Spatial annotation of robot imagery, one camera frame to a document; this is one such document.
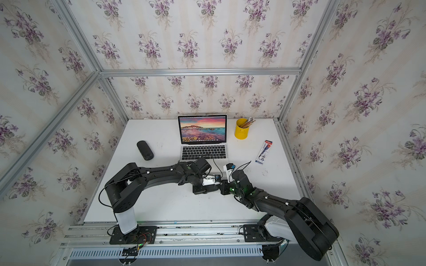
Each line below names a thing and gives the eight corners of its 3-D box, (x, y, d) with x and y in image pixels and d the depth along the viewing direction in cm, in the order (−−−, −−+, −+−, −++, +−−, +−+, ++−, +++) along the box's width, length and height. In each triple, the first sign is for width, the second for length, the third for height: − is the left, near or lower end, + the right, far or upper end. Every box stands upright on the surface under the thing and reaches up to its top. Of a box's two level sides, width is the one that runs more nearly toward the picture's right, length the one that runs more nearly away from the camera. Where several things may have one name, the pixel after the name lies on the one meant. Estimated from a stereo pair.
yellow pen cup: (235, 140, 110) (237, 128, 101) (234, 130, 116) (235, 118, 107) (247, 140, 110) (250, 128, 101) (245, 130, 116) (248, 118, 107)
